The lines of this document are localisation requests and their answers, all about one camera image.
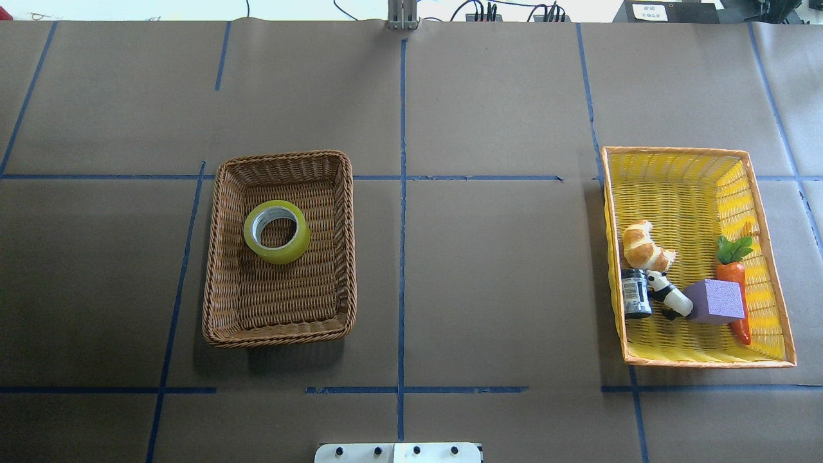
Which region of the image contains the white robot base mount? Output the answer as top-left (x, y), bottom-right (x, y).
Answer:
top-left (314, 442), bottom-right (484, 462)

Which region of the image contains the toy carrot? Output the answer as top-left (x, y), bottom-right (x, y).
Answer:
top-left (716, 235), bottom-right (754, 346)

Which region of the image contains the purple foam cube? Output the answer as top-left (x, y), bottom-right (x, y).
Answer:
top-left (683, 279), bottom-right (745, 325)

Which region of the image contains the aluminium camera post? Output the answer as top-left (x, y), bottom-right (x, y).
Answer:
top-left (387, 0), bottom-right (419, 30)

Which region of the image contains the brown wicker basket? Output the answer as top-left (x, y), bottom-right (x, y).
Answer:
top-left (202, 150), bottom-right (357, 348)

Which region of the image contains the panda figurine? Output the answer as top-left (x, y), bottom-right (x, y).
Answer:
top-left (646, 270), bottom-right (694, 320)

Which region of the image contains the toy croissant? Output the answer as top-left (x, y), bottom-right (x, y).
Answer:
top-left (621, 220), bottom-right (677, 273)

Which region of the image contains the yellow tape roll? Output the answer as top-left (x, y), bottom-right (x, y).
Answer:
top-left (243, 200), bottom-right (311, 266)

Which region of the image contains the yellow plastic woven basket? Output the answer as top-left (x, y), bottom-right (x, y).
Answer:
top-left (601, 147), bottom-right (797, 368)

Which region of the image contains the small dark jar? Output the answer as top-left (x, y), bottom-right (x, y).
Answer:
top-left (621, 268), bottom-right (653, 319)

